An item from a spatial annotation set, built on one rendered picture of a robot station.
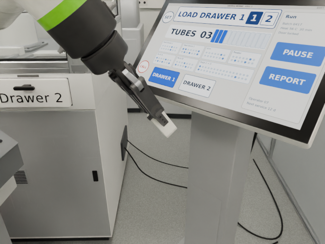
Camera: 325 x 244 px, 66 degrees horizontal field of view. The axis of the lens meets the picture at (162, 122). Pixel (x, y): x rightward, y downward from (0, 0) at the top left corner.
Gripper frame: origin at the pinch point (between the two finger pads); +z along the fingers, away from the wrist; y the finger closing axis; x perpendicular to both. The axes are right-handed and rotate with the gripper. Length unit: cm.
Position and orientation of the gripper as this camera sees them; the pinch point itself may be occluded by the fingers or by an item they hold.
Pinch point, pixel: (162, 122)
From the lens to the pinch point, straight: 52.1
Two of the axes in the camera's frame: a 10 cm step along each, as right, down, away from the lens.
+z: 5.2, 6.3, 5.8
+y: -4.8, -3.4, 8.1
